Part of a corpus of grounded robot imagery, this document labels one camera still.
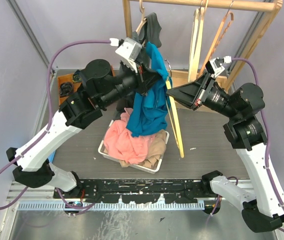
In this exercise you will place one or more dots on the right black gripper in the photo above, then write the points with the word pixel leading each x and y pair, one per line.
pixel 186 93

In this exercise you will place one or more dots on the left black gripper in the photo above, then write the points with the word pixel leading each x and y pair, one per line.
pixel 149 78

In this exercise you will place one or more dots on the blue t shirt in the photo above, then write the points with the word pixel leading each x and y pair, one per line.
pixel 149 112

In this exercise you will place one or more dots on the wooden hanger blue shirt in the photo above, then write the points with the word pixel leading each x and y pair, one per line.
pixel 173 114

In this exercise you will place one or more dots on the grey t shirt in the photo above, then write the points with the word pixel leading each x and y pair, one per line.
pixel 150 32

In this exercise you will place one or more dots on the beige t shirt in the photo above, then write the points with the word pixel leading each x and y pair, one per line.
pixel 157 150

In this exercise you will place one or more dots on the pink t shirt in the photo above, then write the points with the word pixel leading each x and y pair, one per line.
pixel 120 144

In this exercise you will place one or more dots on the wooden hanger grey shirt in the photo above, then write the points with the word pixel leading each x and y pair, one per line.
pixel 142 17

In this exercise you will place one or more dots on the wooden hanger with metal hook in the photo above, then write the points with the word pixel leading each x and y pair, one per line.
pixel 225 24

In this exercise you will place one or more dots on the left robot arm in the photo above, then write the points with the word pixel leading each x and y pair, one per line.
pixel 99 88

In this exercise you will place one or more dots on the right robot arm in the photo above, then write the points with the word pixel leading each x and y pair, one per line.
pixel 263 210

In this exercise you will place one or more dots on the rolled dark sock top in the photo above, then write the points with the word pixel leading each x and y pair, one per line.
pixel 76 78

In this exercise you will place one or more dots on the brown wooden compartment tray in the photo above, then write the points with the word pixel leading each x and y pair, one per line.
pixel 65 78

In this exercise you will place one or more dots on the rolled black sock left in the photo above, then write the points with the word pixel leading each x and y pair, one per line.
pixel 66 89

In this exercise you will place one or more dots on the white plastic basket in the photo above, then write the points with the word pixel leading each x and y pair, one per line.
pixel 102 150

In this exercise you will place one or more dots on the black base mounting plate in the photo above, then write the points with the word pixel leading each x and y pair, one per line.
pixel 142 191

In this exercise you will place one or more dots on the wooden clothes rack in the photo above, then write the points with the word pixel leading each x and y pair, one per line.
pixel 256 31

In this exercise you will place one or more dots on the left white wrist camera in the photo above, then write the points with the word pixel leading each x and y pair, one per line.
pixel 128 50

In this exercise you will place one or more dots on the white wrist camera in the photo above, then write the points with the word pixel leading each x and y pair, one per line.
pixel 215 66
pixel 128 50

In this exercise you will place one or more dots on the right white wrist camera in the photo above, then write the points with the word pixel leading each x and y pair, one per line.
pixel 215 66

